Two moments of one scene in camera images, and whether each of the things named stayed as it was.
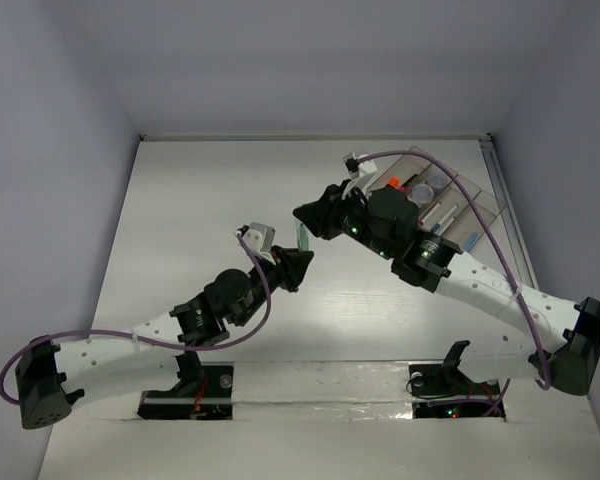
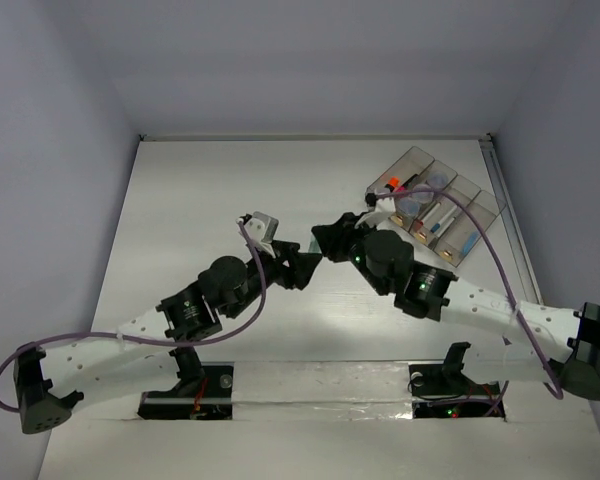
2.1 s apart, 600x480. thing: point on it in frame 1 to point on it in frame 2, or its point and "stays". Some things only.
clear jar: [422, 194] stays
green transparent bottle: [303, 239] to [314, 246]
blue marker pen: [470, 241] stays
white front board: [330, 420] stays
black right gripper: [322, 215] to [334, 237]
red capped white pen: [431, 212] stays
